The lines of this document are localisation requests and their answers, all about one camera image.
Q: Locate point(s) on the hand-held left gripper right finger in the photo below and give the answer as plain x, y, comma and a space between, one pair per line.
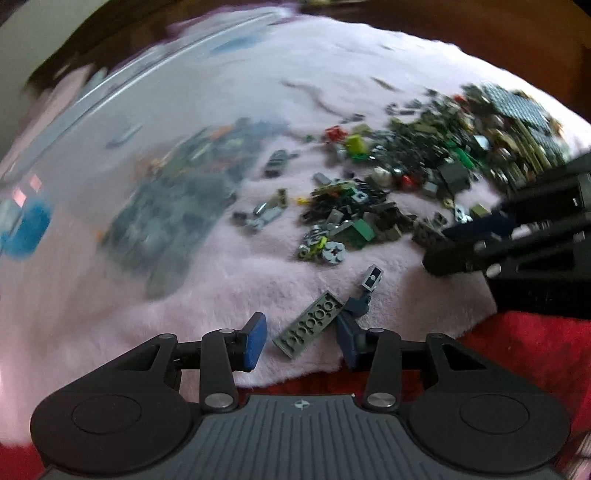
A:
346, 344

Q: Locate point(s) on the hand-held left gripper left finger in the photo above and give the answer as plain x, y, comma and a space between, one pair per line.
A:
255, 334

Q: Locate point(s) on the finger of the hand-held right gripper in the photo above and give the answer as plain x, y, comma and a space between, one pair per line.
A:
480, 226
461, 261

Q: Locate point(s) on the dark blue-grey brick piece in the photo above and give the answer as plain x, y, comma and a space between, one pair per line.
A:
358, 307

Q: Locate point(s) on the long grey studded plate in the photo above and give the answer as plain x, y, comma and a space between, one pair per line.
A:
309, 325

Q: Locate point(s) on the pile of mixed building bricks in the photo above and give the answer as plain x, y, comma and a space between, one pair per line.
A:
415, 157

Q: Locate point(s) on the clear plastic storage container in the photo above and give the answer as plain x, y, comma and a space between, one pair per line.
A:
92, 161

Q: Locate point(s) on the red fluffy blanket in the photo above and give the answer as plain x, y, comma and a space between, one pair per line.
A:
531, 341

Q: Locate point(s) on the pink fluffy blanket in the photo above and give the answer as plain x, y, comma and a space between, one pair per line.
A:
231, 277

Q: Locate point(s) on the small grey hollow brick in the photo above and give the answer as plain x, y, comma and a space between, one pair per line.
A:
372, 278

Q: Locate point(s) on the grey studded baseplate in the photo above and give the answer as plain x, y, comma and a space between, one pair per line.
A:
526, 115

